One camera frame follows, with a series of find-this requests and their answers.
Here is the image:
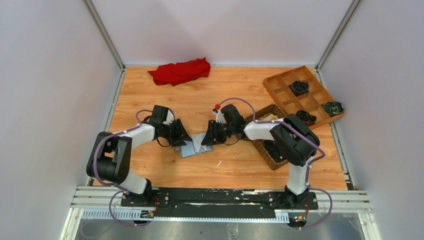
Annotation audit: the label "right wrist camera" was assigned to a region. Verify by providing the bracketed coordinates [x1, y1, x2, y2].
[212, 104, 226, 124]

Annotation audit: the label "cards in basket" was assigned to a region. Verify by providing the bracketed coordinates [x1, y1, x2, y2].
[258, 112, 279, 121]

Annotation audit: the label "black rolled belt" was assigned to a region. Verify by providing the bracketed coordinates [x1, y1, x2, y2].
[289, 80, 310, 97]

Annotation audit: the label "dark brown rolled belt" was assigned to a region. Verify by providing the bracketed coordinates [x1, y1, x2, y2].
[295, 110, 317, 126]

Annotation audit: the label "wooden compartment tray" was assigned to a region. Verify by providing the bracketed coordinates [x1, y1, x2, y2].
[262, 65, 346, 129]

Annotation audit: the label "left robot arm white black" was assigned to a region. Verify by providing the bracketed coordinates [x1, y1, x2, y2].
[86, 105, 192, 205]

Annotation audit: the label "aluminium frame rail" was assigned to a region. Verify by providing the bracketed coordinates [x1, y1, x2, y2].
[71, 186, 372, 224]

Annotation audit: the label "white credit card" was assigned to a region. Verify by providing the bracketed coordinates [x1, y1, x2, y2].
[191, 132, 213, 155]

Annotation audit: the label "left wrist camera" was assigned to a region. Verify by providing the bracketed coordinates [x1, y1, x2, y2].
[162, 109, 175, 125]

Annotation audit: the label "blue yellow rolled tie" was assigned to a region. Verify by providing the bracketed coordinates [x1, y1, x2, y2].
[321, 100, 344, 117]

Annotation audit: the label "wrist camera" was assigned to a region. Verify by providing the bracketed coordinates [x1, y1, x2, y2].
[212, 104, 226, 124]
[162, 109, 175, 125]

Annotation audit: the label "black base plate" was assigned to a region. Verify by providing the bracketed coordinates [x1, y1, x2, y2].
[120, 187, 319, 219]

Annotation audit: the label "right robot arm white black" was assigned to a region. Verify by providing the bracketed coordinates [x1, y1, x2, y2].
[201, 104, 320, 208]

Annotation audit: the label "red cloth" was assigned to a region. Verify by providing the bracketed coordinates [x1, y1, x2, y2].
[148, 57, 211, 87]

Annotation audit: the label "woven wicker basket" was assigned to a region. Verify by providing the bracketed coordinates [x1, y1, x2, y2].
[251, 103, 289, 171]

